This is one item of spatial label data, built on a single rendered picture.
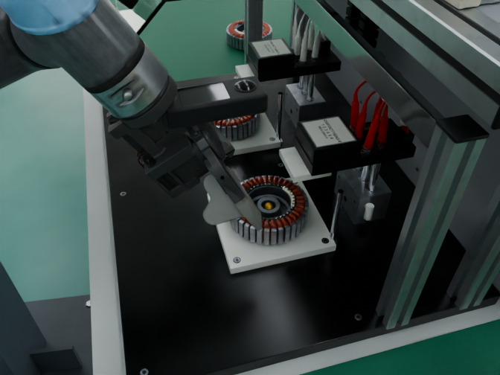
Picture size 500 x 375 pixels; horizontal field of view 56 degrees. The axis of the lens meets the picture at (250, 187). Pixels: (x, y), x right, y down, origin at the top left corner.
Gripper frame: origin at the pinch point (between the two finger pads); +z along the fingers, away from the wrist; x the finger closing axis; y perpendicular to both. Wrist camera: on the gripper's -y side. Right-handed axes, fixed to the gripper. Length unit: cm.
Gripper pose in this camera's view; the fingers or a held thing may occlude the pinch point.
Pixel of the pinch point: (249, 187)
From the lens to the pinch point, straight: 63.1
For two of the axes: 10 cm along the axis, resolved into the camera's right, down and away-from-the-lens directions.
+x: 2.7, 6.5, -7.1
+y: -8.3, 5.2, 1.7
